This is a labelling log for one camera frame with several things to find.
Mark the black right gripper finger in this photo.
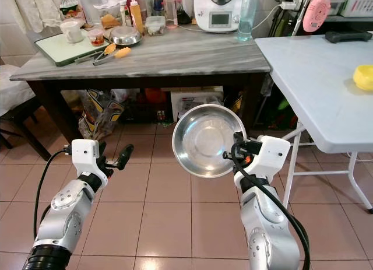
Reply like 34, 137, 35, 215
223, 134, 247, 163

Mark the large shiny steel bowl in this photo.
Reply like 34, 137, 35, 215
171, 103, 247, 180

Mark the colourful printed bag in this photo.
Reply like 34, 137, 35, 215
78, 89, 124, 142

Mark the white storage box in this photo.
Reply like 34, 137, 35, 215
168, 87, 226, 124

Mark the dark wooden chair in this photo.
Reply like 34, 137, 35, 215
0, 95, 54, 162

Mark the white folding table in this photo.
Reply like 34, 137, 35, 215
254, 33, 373, 216

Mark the grey marble top table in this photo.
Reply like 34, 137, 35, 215
9, 27, 272, 160

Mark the small steel bowl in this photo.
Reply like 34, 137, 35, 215
109, 26, 143, 47

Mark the small clear plastic cup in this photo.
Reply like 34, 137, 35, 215
87, 28, 106, 47

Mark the pale green cutting board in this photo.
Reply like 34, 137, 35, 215
33, 31, 109, 67

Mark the clear plastic water bottle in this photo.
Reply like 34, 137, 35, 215
237, 0, 259, 43

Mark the clear plastic food container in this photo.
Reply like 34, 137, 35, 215
144, 15, 167, 37

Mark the yellow round object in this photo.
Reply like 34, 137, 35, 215
353, 64, 373, 93

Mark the clear bag of bread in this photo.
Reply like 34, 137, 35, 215
100, 12, 121, 30

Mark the white food processor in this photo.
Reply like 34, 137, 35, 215
193, 0, 251, 33

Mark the white cup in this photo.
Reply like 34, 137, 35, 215
59, 19, 85, 45

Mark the yellow sauce bottle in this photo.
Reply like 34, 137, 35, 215
129, 0, 145, 33

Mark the tall drinking glass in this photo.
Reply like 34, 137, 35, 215
164, 0, 179, 29

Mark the white power adapter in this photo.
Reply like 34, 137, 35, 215
280, 0, 298, 12

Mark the flat black object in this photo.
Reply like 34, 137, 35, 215
325, 29, 373, 45

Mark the pink round fan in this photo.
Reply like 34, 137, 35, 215
302, 0, 332, 33

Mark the white hanging cloth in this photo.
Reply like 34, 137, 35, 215
10, 0, 59, 33

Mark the white lattice basket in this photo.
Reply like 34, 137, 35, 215
340, 0, 373, 17

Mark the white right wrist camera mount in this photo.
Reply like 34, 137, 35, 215
234, 135, 293, 185

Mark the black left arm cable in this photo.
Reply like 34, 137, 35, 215
33, 148, 74, 241

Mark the steel tongs yellow handle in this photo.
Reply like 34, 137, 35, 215
93, 46, 132, 67
75, 42, 117, 64

